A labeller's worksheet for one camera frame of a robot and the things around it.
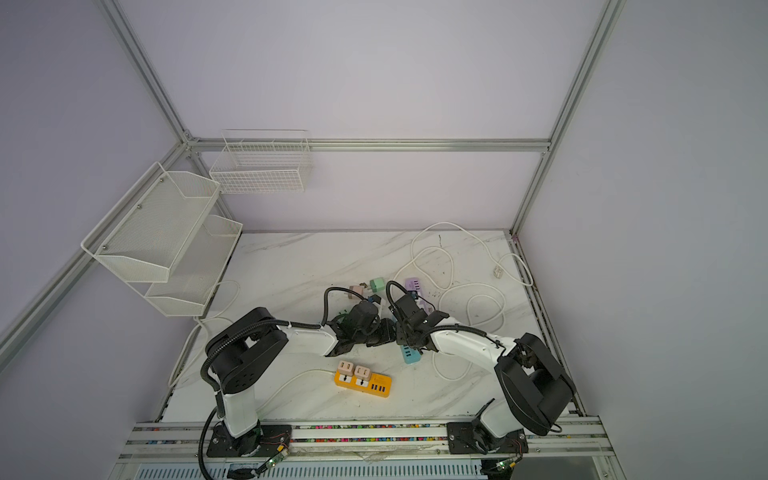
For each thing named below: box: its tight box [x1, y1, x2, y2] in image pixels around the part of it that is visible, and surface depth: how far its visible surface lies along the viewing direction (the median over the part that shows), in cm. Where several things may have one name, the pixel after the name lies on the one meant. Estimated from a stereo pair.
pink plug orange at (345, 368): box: [338, 360, 354, 377], surface depth 80 cm
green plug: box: [369, 277, 385, 293], surface depth 105 cm
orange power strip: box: [334, 370, 393, 397], surface depth 82 cm
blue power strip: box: [401, 345, 421, 364], surface depth 88 cm
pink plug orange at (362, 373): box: [354, 365, 371, 381], surface depth 80 cm
